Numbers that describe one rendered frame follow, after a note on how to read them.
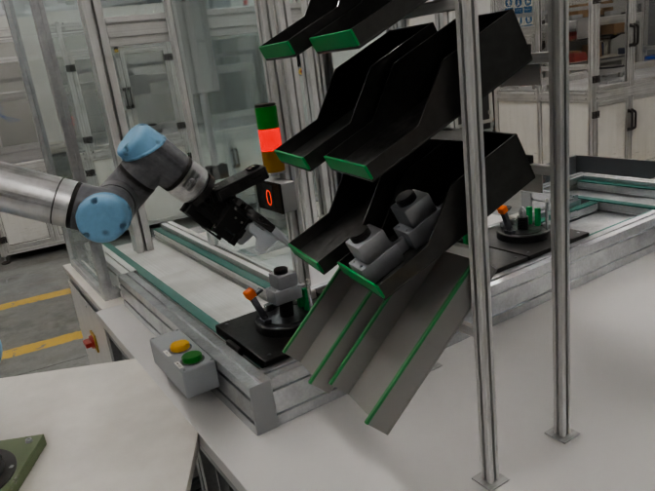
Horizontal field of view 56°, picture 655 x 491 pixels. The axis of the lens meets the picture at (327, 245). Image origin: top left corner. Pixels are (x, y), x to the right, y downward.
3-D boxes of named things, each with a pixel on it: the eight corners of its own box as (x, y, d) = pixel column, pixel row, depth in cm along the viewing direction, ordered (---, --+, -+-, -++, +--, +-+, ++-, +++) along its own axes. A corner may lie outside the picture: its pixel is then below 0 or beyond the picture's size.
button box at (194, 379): (187, 399, 119) (181, 371, 117) (154, 362, 136) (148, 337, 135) (220, 386, 123) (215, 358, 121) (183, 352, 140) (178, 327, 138)
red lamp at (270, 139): (267, 152, 139) (263, 131, 138) (257, 151, 143) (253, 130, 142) (286, 148, 142) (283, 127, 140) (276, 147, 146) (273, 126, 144)
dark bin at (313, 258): (324, 275, 93) (298, 238, 90) (294, 254, 105) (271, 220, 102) (459, 169, 99) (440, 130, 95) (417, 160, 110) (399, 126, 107)
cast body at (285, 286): (277, 306, 126) (271, 275, 124) (266, 301, 130) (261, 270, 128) (311, 294, 130) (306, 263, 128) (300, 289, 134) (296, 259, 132)
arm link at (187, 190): (183, 156, 116) (199, 159, 109) (202, 170, 118) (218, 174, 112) (160, 189, 114) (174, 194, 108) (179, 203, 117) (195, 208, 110)
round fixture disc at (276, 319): (275, 344, 122) (274, 335, 121) (245, 323, 133) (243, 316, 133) (333, 321, 129) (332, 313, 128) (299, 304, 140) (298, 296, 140)
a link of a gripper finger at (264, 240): (276, 265, 122) (237, 239, 120) (292, 241, 123) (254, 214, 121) (279, 265, 119) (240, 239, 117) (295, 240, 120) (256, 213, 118)
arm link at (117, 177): (71, 216, 102) (113, 167, 101) (85, 203, 113) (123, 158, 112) (110, 245, 105) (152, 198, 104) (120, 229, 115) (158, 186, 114)
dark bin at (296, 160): (310, 171, 89) (283, 129, 86) (281, 162, 100) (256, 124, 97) (453, 65, 94) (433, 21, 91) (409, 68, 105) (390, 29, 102)
